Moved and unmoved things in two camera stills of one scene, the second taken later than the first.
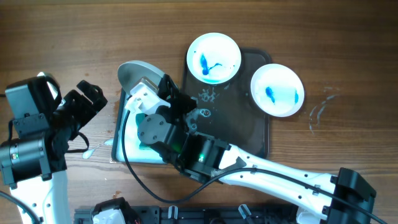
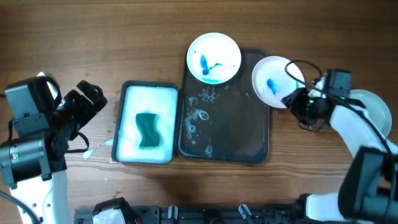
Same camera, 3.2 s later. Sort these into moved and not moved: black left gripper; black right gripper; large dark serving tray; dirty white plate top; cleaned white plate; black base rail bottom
Moved: black right gripper; cleaned white plate
Not moved: dirty white plate top; black left gripper; black base rail bottom; large dark serving tray
